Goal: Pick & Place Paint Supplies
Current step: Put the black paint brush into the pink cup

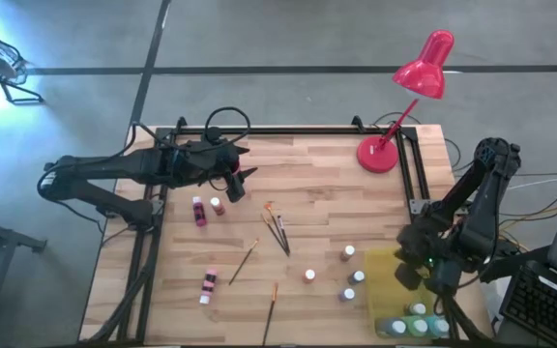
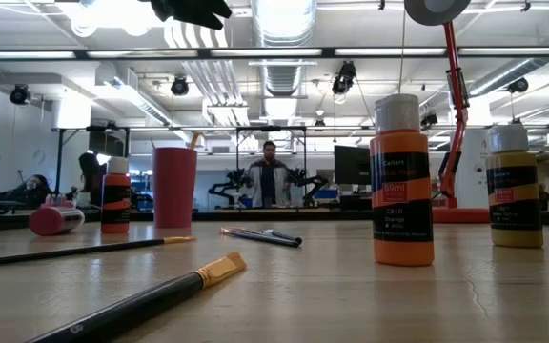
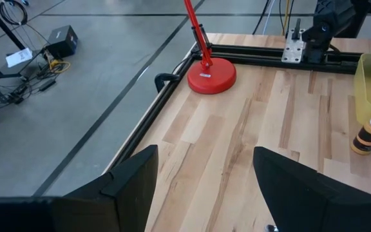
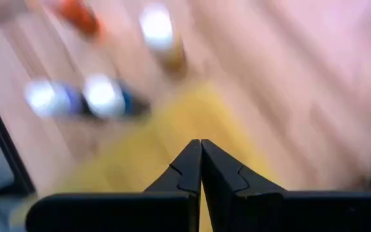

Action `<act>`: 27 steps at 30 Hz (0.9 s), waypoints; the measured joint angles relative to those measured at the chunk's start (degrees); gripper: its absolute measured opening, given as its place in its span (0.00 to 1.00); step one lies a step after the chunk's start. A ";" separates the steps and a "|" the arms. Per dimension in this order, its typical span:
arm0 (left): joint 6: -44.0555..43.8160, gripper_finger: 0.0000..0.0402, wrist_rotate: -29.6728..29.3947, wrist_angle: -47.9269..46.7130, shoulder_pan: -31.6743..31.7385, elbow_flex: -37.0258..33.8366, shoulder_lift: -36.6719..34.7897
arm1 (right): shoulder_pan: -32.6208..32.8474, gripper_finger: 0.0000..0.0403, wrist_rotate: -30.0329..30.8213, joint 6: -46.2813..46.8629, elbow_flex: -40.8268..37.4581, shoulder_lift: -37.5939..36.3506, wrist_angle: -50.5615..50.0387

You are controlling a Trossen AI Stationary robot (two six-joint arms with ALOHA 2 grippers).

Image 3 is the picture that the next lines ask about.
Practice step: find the small yellow ochre paint bottle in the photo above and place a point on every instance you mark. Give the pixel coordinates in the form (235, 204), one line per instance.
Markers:
(366, 141)

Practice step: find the black table clamp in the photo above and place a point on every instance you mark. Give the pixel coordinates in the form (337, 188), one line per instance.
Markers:
(159, 80)

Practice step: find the black metal stand frame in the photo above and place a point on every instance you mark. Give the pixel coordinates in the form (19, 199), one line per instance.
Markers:
(3, 25)

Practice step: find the silver mounting plate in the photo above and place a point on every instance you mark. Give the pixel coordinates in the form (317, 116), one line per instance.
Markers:
(293, 48)

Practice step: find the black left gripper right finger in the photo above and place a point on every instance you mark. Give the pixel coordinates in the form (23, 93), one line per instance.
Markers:
(301, 199)

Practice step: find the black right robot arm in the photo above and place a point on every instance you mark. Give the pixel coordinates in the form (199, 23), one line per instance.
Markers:
(327, 19)

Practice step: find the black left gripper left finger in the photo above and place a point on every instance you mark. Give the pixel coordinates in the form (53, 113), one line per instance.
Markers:
(134, 193)

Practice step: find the red desk lamp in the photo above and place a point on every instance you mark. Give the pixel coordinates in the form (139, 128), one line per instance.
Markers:
(211, 79)

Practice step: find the black power adapter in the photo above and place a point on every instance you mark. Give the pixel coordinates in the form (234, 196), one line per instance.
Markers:
(47, 85)

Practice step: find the black power box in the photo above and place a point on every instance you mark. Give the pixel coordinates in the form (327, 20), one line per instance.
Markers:
(61, 42)

